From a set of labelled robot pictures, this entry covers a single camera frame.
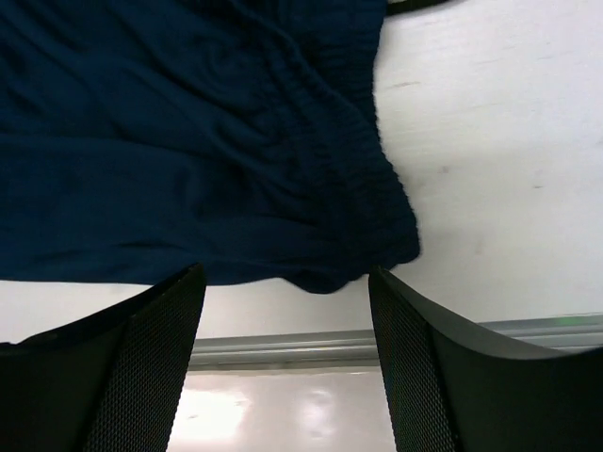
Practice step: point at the navy blue shorts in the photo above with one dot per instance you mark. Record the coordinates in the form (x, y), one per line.
(142, 137)

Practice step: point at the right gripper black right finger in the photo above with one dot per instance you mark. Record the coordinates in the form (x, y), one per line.
(453, 385)

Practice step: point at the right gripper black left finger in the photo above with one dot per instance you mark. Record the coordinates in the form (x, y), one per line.
(110, 381)

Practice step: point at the white front cover board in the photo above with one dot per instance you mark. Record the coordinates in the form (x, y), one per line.
(328, 409)

